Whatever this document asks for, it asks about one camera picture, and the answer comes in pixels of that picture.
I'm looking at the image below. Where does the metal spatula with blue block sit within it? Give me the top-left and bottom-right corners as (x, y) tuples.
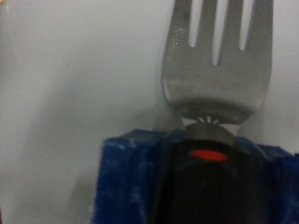
(88, 0), (299, 224)

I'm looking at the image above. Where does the silver toaster oven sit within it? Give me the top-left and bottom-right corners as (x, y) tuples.
(0, 0), (299, 224)

